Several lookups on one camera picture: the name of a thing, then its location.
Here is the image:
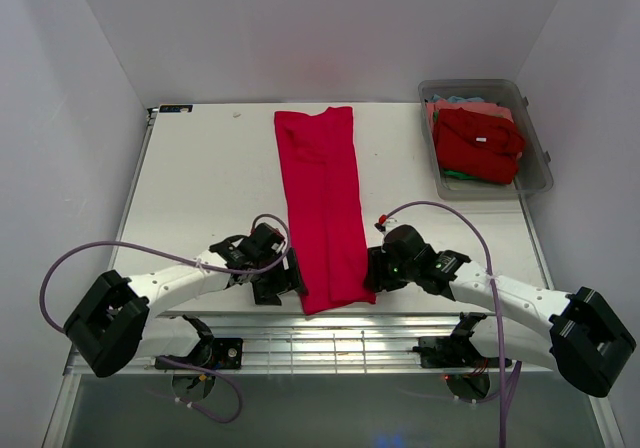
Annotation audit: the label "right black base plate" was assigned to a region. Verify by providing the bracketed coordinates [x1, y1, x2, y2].
[412, 337, 499, 369]

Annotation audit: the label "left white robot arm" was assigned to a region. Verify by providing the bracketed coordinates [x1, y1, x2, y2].
[63, 223, 307, 378]

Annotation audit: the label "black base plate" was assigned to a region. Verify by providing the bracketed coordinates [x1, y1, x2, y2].
[165, 338, 244, 370]
[412, 337, 499, 369]

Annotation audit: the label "folded red shirt in bin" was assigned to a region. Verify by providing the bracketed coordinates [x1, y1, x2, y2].
[433, 108, 526, 185]

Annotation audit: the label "green shirt in bin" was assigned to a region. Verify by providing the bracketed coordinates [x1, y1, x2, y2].
[441, 170, 477, 181]

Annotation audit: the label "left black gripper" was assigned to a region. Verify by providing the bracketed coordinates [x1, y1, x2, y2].
[251, 246, 308, 305]

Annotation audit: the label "pink shirt in bin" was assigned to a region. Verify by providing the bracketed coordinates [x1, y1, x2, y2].
[425, 99, 513, 124]

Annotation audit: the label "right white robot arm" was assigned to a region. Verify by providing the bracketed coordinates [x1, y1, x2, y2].
[365, 225, 637, 398]

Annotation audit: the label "crimson red t shirt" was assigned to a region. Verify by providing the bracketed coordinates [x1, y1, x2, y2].
[274, 106, 376, 315]

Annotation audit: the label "blue label sticker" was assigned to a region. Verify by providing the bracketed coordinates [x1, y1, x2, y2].
[158, 104, 193, 113]

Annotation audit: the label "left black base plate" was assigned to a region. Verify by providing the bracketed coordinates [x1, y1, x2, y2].
[165, 338, 244, 370]

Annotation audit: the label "light blue shirt in bin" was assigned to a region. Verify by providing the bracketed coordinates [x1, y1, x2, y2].
[429, 94, 484, 104]

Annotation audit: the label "clear plastic bin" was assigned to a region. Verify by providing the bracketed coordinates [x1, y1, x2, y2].
[418, 79, 553, 201]

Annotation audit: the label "aluminium frame rails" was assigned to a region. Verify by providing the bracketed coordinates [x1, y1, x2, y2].
[64, 312, 601, 377]

